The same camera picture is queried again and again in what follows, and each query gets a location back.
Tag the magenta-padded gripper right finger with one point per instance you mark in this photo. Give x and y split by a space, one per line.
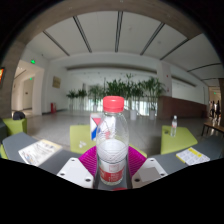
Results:
148 173

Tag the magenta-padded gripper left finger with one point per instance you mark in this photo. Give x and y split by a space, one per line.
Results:
73 172

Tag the red-capped clear water bottle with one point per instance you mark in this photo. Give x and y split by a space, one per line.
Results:
112 153

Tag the small clear water bottle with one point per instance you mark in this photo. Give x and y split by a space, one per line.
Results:
173 126

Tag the white printed magazine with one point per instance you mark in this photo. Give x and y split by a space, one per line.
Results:
39 152

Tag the yellow and white booklet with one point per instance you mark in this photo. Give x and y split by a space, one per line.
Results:
192 156

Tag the white red blue cube box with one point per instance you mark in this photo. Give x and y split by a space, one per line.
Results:
94 128

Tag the red fire extinguisher box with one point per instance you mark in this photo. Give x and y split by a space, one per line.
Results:
53 108

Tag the lime green seat block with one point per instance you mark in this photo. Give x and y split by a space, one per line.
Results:
16 126

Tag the black bag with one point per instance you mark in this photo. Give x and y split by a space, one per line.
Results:
19 115

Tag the wooden bench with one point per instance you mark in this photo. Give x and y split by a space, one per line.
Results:
213 126

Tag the dark grey seat block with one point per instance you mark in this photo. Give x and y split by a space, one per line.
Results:
3 130

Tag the row of green potted plants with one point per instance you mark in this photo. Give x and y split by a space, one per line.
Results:
116 88

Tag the person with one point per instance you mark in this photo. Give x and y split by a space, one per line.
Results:
213 108
218 110

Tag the brown wall plaque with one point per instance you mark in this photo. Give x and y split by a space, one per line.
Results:
56 82

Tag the orange wall display screen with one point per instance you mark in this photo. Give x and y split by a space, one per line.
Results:
2 77

